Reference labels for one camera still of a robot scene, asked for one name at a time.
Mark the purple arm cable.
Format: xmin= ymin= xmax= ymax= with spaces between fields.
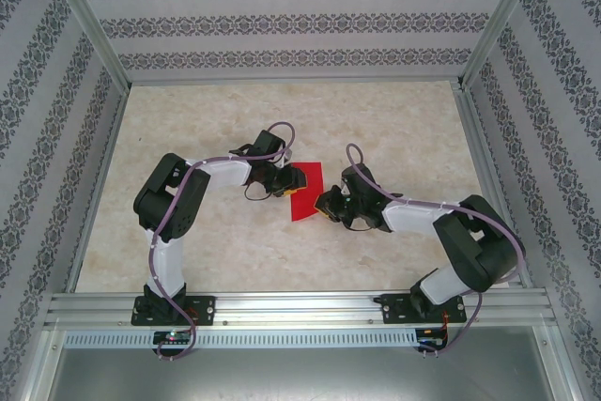
xmin=147 ymin=121 xmax=296 ymax=364
xmin=346 ymin=141 xmax=526 ymax=360

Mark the aluminium mounting rail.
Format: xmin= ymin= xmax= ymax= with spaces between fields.
xmin=44 ymin=288 xmax=558 ymax=330

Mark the red cloth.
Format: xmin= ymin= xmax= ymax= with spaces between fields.
xmin=289 ymin=162 xmax=326 ymax=223

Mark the aluminium frame post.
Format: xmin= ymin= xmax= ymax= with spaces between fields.
xmin=39 ymin=0 xmax=133 ymax=92
xmin=455 ymin=0 xmax=550 ymax=91

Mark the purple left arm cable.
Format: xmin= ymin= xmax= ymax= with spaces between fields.
xmin=147 ymin=121 xmax=296 ymax=364

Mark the thin aluminium wall rail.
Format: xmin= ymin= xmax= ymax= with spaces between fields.
xmin=127 ymin=74 xmax=466 ymax=88

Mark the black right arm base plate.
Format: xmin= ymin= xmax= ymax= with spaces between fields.
xmin=380 ymin=291 xmax=468 ymax=326

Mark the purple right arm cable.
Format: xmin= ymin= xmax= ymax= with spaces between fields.
xmin=346 ymin=141 xmax=526 ymax=360

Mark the slotted grey cable duct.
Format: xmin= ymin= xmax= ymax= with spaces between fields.
xmin=63 ymin=329 xmax=420 ymax=349

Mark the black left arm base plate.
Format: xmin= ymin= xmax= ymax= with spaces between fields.
xmin=132 ymin=295 xmax=218 ymax=327

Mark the small circuit board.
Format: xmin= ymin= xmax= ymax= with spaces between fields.
xmin=153 ymin=330 xmax=193 ymax=346
xmin=416 ymin=328 xmax=448 ymax=347

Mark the grey sheet metal tray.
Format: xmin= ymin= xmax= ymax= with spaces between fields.
xmin=46 ymin=325 xmax=577 ymax=401

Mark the aluminium side rail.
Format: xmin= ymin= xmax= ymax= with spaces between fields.
xmin=453 ymin=84 xmax=534 ymax=290
xmin=65 ymin=85 xmax=131 ymax=294

